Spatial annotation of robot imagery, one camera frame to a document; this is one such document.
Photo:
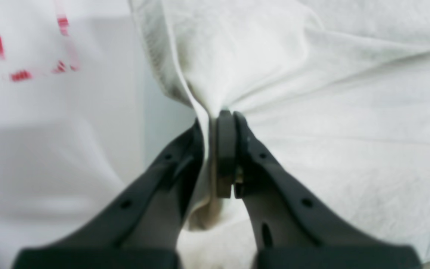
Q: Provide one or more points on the beige T-shirt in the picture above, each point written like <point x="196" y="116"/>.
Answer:
<point x="337" y="90"/>

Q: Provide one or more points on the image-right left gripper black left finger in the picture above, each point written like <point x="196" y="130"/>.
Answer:
<point x="139" y="229"/>

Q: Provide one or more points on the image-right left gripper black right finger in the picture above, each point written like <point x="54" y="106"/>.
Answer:
<point x="293" y="229"/>

